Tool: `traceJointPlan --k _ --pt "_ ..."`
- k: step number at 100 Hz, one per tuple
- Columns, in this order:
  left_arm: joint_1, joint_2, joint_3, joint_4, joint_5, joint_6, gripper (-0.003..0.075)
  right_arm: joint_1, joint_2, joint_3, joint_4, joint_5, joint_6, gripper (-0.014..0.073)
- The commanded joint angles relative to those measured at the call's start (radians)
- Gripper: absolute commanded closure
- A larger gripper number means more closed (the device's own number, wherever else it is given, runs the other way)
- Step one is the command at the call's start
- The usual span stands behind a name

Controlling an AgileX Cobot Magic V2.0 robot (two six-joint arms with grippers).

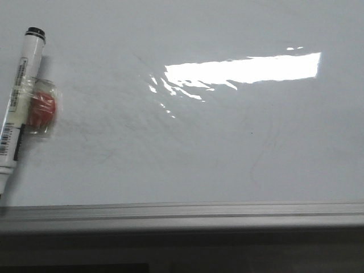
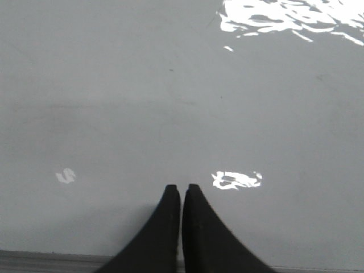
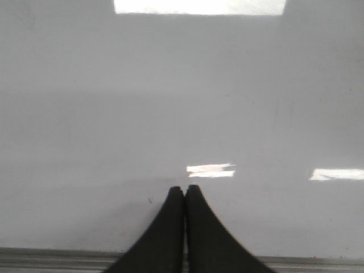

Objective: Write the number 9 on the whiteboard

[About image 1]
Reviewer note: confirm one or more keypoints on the white whiteboard marker pen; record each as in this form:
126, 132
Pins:
18, 107

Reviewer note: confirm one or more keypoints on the red round magnet taped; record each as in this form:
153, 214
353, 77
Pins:
43, 109

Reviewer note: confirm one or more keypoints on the aluminium whiteboard frame rail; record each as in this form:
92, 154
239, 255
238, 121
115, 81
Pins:
131, 218

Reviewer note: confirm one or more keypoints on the white glossy whiteboard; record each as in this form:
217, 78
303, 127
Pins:
192, 101

